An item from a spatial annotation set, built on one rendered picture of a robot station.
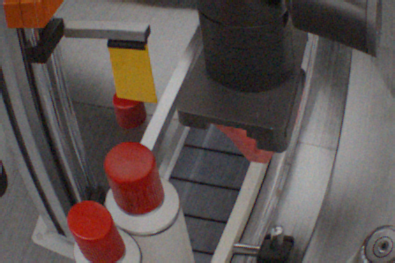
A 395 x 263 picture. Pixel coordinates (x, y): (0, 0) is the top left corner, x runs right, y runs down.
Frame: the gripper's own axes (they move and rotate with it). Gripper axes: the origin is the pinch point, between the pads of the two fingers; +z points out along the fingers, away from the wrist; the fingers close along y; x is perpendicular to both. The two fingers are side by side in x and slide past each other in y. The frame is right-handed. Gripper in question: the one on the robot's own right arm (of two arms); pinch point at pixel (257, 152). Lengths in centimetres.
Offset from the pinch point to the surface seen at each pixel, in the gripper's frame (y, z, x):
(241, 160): 9.0, 13.6, 4.6
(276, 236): -2.8, 7.0, -2.5
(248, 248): -2.4, 10.4, 0.2
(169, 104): 7.1, 5.4, 9.7
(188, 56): 13.1, 5.4, 10.2
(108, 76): 20.7, 18.7, 24.3
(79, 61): 22.7, 18.8, 29.8
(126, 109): 13.9, 15.8, 18.3
